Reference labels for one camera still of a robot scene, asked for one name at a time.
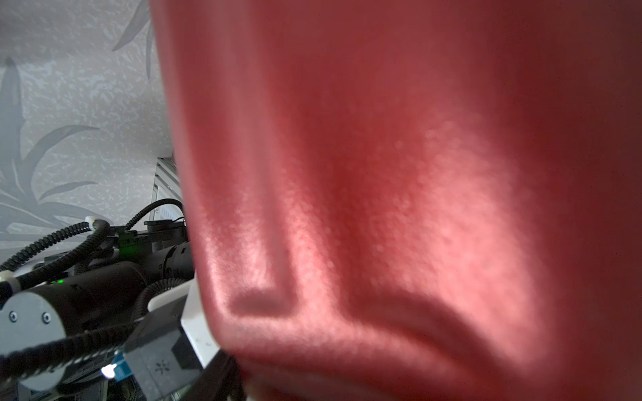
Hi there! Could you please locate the red hard-shell suitcase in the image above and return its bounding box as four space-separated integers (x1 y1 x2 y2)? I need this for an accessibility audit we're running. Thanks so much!
150 1 641 400

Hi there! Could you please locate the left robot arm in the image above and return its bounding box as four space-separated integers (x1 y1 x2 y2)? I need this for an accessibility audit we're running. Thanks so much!
1 198 247 400

